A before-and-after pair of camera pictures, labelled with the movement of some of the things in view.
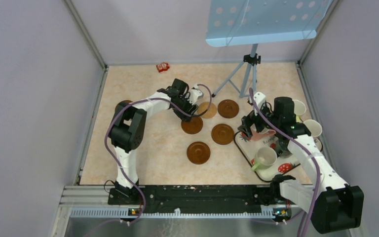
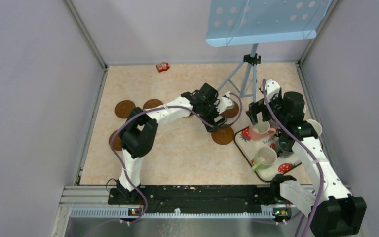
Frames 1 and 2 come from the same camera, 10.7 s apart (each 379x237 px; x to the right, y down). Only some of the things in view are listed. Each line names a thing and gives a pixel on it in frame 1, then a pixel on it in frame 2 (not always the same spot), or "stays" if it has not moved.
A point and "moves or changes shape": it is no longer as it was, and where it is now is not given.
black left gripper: (193, 109) to (213, 102)
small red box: (162, 66) stays
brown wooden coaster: (198, 152) moves or changes shape
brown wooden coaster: (228, 108) stays
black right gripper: (247, 120) to (255, 107)
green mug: (265, 158) stays
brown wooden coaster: (192, 127) moves or changes shape
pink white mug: (314, 127) stays
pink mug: (256, 136) stays
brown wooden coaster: (222, 134) stays
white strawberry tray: (248, 147) stays
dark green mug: (283, 142) stays
